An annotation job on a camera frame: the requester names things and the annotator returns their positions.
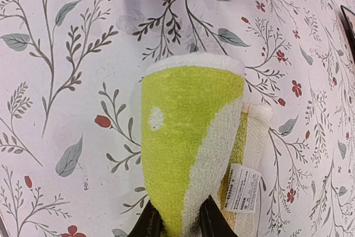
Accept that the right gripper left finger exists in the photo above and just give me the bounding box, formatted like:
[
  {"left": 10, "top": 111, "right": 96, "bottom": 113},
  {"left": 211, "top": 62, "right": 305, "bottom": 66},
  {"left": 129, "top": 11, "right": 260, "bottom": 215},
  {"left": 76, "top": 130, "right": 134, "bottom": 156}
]
[{"left": 128, "top": 201, "right": 164, "bottom": 237}]

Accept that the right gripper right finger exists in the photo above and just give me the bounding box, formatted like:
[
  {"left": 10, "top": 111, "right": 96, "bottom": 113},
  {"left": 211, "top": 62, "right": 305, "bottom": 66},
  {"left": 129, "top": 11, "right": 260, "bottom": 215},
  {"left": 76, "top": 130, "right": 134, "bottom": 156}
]
[{"left": 200, "top": 195, "right": 237, "bottom": 237}]

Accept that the yellow-green patterned towel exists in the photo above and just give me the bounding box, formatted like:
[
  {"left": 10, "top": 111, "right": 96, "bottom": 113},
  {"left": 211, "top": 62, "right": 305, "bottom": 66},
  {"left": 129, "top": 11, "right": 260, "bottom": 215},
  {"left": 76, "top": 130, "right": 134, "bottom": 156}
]
[{"left": 141, "top": 52, "right": 272, "bottom": 236}]

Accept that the floral square coaster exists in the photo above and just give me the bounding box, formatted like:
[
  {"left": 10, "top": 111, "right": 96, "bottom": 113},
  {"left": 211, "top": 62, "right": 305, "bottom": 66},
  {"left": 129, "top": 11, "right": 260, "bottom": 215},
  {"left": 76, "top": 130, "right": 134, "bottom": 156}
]
[{"left": 341, "top": 5, "right": 354, "bottom": 44}]

